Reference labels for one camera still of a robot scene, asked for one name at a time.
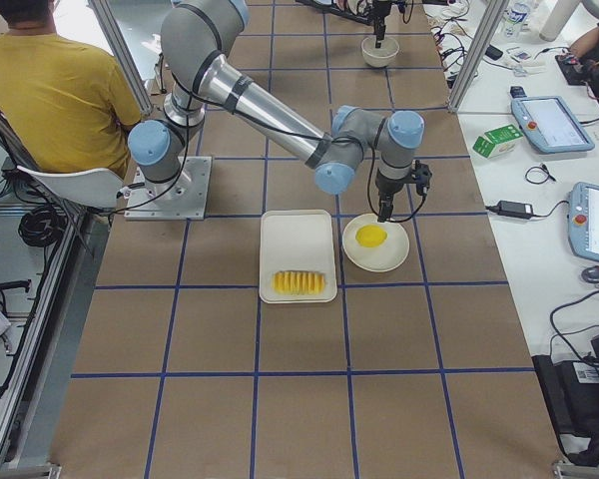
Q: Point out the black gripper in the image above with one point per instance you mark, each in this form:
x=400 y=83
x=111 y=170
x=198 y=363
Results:
x=387 y=188
x=378 y=18

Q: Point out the white ceramic bowl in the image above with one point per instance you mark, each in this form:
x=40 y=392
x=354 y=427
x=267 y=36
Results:
x=379 y=57

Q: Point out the yellow lemon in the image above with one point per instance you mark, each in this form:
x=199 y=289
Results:
x=371 y=236

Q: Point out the cream round plate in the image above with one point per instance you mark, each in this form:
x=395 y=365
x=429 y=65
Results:
x=391 y=254

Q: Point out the cream rectangular tray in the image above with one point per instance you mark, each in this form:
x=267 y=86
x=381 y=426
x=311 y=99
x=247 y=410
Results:
x=296 y=240

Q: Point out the black power adapter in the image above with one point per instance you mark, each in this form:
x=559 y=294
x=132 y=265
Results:
x=515 y=210

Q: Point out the green white carton box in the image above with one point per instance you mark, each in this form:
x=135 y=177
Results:
x=497 y=142

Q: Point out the blue teach pendant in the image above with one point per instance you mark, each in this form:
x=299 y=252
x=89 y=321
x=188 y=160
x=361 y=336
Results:
x=549 y=125
x=583 y=220

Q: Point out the white chair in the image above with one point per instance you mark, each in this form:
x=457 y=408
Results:
x=95 y=188

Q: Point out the person in yellow shirt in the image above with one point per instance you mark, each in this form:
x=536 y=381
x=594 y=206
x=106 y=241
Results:
x=68 y=102

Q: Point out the aluminium frame post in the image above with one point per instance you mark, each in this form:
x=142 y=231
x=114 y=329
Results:
x=484 y=32

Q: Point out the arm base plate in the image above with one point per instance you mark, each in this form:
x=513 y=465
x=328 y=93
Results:
x=182 y=199

